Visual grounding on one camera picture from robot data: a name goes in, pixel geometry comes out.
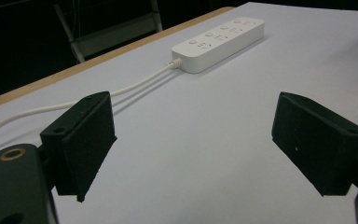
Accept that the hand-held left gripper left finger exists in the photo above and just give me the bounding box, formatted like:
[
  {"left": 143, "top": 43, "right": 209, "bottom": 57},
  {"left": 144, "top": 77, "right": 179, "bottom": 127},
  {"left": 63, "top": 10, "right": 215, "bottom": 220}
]
[{"left": 39, "top": 91, "right": 118, "bottom": 203}]

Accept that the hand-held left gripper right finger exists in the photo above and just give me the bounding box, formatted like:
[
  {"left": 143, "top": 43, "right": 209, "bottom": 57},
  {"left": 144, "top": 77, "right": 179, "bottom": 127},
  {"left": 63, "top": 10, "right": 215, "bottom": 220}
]
[{"left": 271, "top": 91, "right": 358, "bottom": 197}]

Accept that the white power strip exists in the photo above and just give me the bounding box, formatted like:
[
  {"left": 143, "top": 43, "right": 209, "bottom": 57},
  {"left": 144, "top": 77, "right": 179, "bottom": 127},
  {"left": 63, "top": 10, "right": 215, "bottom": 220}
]
[{"left": 171, "top": 16, "right": 266, "bottom": 75}]

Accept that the white power strip cable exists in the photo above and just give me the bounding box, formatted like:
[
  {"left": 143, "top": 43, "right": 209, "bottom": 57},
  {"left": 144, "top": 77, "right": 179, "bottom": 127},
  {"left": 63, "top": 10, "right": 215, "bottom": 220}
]
[{"left": 0, "top": 58, "right": 184, "bottom": 140}]

